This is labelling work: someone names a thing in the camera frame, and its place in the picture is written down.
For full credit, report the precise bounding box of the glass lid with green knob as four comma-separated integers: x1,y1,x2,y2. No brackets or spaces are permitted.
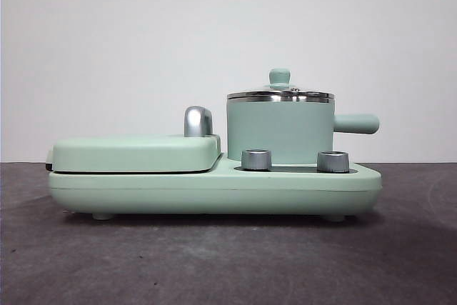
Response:
227,67,336,104

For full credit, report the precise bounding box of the silver control knob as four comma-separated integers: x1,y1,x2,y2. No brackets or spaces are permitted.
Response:
241,149,273,171
316,151,350,173

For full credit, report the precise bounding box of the green breakfast maker base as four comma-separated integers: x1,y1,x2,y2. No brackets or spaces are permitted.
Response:
49,152,383,221

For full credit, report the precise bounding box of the green pot with side handle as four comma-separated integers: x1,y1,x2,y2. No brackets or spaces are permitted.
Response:
226,91,381,164

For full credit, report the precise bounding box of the green griddle lid silver handle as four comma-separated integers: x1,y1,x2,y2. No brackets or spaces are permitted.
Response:
44,105,221,174

